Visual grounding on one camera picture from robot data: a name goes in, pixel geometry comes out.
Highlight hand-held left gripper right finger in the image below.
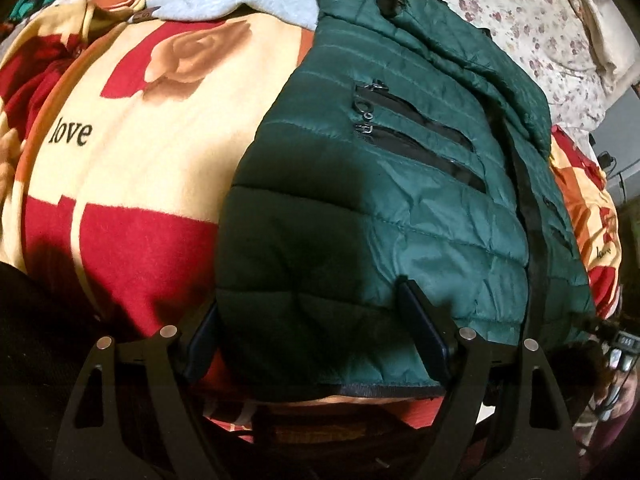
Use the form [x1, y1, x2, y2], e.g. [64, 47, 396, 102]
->
[399, 279, 584, 480]

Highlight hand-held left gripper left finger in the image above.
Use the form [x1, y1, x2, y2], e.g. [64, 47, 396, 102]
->
[50, 304, 222, 480]

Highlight green puffer jacket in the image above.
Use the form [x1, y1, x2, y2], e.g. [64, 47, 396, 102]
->
[215, 0, 598, 401]

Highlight black charger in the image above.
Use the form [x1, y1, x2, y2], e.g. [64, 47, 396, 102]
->
[597, 150, 626, 201]

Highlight red and yellow printed blanket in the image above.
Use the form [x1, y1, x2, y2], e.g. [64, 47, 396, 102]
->
[0, 0, 623, 441]

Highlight floral quilt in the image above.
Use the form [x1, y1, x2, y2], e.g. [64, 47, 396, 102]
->
[400, 0, 613, 146]

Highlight beige satin blanket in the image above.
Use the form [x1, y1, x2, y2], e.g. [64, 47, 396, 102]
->
[545, 0, 640, 91]

